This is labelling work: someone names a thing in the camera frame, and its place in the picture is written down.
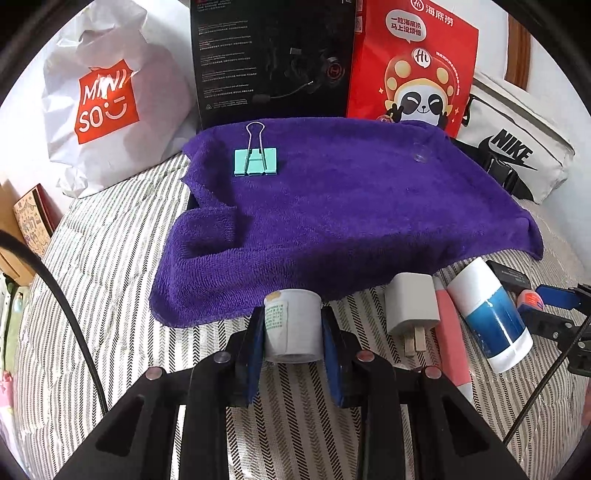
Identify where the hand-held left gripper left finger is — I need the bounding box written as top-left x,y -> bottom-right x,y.
54,306 -> 267,480

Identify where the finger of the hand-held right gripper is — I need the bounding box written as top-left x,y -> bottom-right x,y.
517,302 -> 588,352
536,284 -> 591,315

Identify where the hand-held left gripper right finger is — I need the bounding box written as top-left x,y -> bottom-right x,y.
321,305 -> 518,480

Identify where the small white cylindrical container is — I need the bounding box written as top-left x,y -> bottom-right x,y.
264,289 -> 323,365

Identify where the long black stick white print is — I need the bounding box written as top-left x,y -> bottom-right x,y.
486,260 -> 532,294

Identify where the white and blue bottle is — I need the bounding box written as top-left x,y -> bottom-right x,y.
447,257 -> 535,374

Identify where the pink tube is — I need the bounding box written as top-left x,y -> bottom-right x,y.
431,276 -> 474,404

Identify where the white charger plug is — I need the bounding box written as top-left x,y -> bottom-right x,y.
385,272 -> 441,358

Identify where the striped bed sheet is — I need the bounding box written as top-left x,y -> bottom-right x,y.
0,152 -> 591,480

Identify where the purple towel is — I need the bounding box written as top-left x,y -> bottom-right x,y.
148,117 -> 546,328

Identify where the teal binder clip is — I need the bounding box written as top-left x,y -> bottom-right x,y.
233,121 -> 279,177

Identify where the colourful printed cloth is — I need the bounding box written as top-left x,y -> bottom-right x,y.
0,281 -> 26,462

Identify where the wooden headboard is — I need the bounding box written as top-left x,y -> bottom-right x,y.
505,11 -> 532,90

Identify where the brown patterned notebook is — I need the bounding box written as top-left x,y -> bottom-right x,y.
13,185 -> 58,258

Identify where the wooden furniture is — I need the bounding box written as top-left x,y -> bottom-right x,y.
0,182 -> 61,288

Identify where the white shopping bag orange logo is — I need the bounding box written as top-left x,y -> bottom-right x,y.
41,0 -> 197,199

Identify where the red panda paper bag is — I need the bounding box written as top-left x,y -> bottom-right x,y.
346,0 -> 479,138

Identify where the black headset box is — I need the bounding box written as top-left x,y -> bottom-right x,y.
189,0 -> 362,131

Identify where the black cable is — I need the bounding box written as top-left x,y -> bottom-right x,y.
502,316 -> 591,446
0,231 -> 110,412

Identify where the white waist bag black strap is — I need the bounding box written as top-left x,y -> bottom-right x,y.
450,71 -> 576,206

